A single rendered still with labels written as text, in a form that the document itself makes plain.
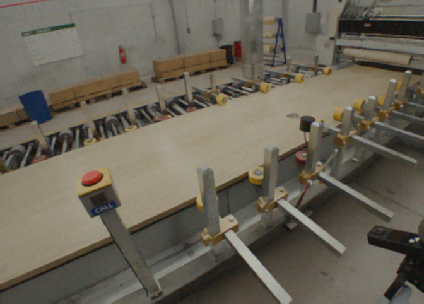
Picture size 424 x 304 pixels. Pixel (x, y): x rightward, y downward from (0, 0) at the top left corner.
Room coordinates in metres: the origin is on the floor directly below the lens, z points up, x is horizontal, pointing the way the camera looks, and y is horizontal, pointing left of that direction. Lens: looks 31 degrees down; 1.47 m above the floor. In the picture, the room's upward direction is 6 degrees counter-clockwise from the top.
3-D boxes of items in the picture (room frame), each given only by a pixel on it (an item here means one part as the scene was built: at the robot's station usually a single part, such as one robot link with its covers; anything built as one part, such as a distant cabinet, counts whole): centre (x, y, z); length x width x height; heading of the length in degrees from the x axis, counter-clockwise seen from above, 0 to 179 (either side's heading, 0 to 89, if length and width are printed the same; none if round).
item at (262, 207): (0.59, -0.21, 0.83); 0.13 x 0.06 x 0.05; 118
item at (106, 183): (0.34, 0.26, 1.18); 0.07 x 0.07 x 0.08; 28
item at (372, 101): (0.92, -0.86, 0.87); 0.03 x 0.03 x 0.48; 28
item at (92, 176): (0.34, 0.26, 1.22); 0.04 x 0.04 x 0.02
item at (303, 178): (0.70, -0.43, 0.85); 0.13 x 0.06 x 0.05; 118
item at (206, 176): (0.46, 0.03, 0.89); 0.03 x 0.03 x 0.48; 28
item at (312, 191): (0.66, -0.40, 0.75); 0.26 x 0.01 x 0.10; 118
